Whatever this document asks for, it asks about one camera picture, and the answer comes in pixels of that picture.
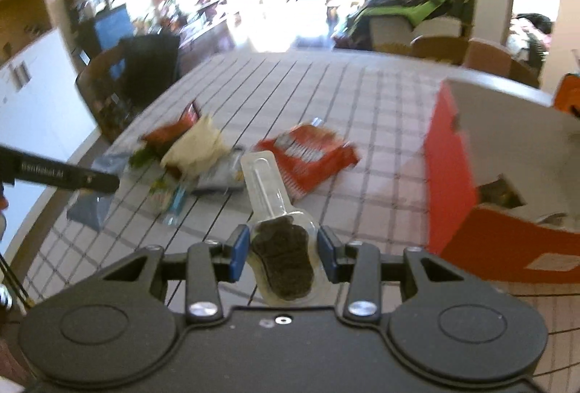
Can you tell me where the cream white snack bag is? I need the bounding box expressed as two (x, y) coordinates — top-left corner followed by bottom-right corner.
(160, 116), (231, 178)

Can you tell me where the red patterned snack bag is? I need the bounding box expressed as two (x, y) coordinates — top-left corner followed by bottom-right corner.
(254, 121), (360, 200)

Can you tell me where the dark red foil chip bag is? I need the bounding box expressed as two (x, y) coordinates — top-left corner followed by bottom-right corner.
(140, 100), (200, 145)

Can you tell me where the white black snack packet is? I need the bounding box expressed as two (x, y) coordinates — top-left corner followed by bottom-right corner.
(192, 145), (246, 195)

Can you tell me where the wooden chair with black cloth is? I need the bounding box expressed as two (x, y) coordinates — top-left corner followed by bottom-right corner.
(76, 34), (180, 142)

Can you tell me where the blue screen monitor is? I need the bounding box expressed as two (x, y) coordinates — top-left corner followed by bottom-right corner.
(94, 4), (134, 52)

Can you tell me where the red white cardboard box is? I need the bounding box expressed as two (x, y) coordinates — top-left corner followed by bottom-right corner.
(424, 79), (579, 284)

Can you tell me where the wooden chair far right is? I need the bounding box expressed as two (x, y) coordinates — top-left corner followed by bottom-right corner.
(411, 36), (540, 88)

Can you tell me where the green black jacket pile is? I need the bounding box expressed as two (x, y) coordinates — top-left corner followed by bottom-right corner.
(342, 0), (475, 42)

